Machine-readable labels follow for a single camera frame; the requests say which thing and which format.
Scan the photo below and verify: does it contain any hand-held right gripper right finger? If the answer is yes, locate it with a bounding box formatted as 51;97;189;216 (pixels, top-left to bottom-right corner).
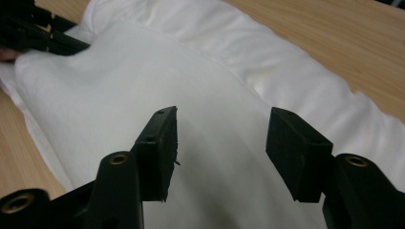
265;106;334;204

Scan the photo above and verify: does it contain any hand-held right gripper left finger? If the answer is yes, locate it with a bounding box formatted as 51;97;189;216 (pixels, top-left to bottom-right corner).
130;105;180;203

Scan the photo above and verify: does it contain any white skirt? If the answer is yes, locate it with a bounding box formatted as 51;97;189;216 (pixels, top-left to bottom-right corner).
0;0;405;229

